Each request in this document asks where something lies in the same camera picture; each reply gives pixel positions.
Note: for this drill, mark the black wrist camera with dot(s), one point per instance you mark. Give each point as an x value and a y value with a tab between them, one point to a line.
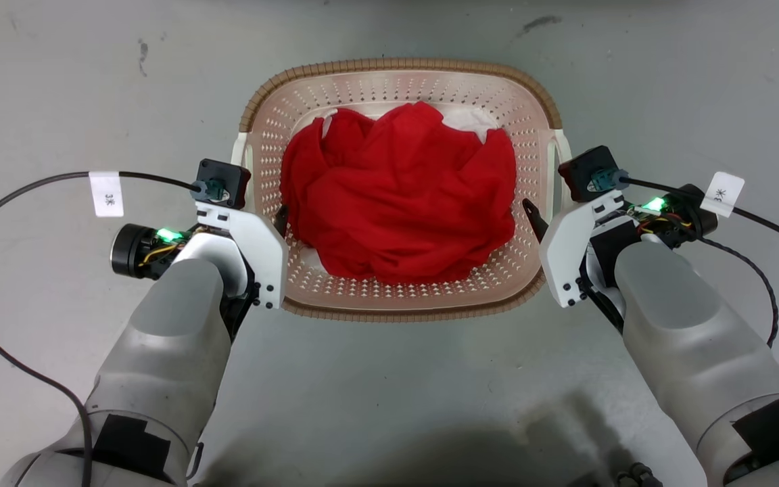
224	182
592	172

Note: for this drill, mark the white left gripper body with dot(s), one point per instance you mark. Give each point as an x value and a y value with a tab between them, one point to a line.
261	257

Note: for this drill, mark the red cloth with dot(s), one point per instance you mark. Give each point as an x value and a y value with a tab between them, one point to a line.
396	196

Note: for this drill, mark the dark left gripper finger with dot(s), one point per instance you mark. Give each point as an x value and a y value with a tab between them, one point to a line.
282	222

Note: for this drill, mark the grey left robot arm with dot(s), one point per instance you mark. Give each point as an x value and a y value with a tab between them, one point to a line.
173	338

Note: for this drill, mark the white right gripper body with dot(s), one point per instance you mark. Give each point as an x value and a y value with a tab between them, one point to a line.
562	260

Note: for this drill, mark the white cloth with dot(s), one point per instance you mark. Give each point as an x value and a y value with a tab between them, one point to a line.
476	124

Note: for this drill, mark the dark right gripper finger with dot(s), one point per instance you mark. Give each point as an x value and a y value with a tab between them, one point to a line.
535	220

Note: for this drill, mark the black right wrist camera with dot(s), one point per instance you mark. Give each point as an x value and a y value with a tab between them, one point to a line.
592	172

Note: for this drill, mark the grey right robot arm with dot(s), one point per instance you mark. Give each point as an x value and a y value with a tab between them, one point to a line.
687	338

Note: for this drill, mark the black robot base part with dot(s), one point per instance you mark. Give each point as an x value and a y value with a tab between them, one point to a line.
636	475

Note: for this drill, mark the pink perforated laundry basket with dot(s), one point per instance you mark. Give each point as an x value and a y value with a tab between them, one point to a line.
396	84

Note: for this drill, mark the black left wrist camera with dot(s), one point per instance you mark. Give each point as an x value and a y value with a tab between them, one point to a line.
224	182

